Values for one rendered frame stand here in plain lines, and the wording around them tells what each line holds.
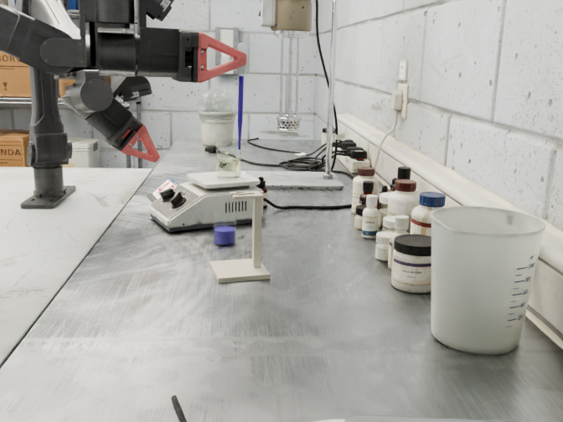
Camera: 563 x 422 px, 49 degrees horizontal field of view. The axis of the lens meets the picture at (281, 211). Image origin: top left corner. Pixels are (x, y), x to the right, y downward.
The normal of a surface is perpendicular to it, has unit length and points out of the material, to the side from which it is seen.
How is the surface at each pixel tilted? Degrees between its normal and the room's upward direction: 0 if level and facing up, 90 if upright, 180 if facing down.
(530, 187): 90
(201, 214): 90
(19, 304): 0
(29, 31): 87
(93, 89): 82
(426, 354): 0
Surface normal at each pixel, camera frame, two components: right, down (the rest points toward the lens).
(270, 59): 0.06, 0.25
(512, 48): -1.00, -0.01
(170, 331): 0.02, -0.97
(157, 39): 0.28, 0.23
